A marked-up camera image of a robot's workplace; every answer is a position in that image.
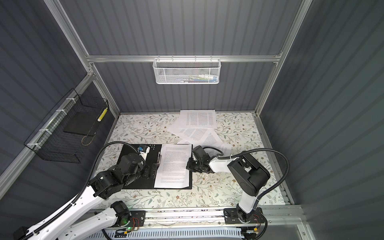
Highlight yellow marker in basket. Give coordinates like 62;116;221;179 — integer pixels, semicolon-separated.
97;107;109;122

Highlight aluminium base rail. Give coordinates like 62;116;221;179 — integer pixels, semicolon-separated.
55;205;310;240

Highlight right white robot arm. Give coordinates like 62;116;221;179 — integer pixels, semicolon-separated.
186;146;272;223

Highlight black white file folder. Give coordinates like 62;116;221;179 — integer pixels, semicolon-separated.
116;143;193;190

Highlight white wire basket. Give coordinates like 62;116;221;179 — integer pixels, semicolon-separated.
153;59;222;85

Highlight markers in white basket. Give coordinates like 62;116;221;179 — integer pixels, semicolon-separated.
178;75;219;83

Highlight black pad in basket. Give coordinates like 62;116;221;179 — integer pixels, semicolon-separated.
63;112;101;137

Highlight printed paper sheet back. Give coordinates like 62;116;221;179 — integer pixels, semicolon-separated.
180;110;217;129

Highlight right black cable conduit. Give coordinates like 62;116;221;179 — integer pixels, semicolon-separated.
202;146;290;202

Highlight left black cable conduit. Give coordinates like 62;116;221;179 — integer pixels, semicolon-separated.
20;140;142;240

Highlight black wire basket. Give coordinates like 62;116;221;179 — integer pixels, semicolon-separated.
24;91;109;164

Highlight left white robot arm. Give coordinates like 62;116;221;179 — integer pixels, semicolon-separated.
13;153;158;240

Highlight black cable conduit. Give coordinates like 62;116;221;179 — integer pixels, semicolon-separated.
202;146;290;202
20;140;142;240

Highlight printed paper sheet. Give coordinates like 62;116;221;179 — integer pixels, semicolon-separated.
154;144;192;189
168;123;232;156
180;110;217;129

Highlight aluminium frame post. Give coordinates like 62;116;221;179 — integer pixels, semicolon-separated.
44;0;121;118

